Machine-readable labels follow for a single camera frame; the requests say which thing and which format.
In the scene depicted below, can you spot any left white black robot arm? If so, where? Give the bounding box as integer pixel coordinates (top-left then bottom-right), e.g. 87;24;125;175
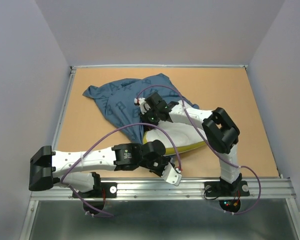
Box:
28;140;182;197

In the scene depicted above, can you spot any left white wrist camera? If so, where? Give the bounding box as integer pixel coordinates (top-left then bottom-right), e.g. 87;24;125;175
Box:
161;163;182;187

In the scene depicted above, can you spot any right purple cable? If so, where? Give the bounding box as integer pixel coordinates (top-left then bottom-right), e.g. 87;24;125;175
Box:
134;85;262;217

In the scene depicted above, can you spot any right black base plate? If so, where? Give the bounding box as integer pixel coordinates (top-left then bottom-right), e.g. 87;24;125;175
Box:
204;180;250;198

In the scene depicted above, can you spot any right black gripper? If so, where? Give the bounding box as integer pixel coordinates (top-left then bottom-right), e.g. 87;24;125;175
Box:
139;106;161;131

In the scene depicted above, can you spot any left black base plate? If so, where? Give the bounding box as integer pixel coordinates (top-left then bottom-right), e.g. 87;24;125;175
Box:
77;182;118;199

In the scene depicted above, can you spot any white pillow yellow edge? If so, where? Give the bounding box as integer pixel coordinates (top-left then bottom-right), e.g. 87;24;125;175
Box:
143;98;212;156

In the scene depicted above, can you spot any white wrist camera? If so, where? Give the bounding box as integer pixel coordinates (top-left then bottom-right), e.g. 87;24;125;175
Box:
134;97;151;114
161;163;182;187

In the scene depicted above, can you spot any blue lettered pillowcase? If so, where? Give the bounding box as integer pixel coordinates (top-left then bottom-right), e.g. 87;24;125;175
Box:
82;72;200;146

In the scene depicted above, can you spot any aluminium mounting rail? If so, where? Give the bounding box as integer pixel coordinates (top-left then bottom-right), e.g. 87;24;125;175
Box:
30;177;297;201

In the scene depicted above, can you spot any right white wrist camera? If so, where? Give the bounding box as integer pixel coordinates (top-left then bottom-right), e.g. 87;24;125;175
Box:
134;97;151;114

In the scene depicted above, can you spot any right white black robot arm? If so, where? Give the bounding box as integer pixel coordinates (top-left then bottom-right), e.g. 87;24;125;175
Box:
134;92;242;195

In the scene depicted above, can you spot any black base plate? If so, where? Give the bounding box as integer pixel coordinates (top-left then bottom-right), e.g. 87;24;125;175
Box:
77;182;118;199
204;180;250;198

